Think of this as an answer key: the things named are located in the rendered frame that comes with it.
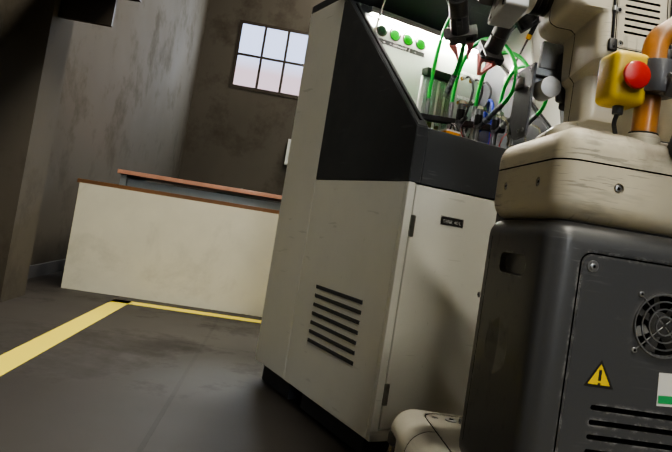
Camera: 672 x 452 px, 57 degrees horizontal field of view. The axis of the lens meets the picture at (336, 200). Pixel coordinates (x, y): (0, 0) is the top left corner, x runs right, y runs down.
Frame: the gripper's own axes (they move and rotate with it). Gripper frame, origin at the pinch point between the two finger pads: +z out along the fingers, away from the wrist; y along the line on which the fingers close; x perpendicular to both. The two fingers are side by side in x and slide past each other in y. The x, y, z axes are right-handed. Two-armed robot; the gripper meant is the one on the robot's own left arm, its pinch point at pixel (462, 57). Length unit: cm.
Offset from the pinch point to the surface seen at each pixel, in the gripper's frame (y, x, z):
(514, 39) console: -20, -54, 25
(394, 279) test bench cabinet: 22, 66, 29
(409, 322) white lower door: 20, 71, 41
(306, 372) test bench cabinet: 58, 67, 71
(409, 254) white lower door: 18, 59, 26
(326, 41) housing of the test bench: 50, -32, 4
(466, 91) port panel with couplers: 1, -40, 37
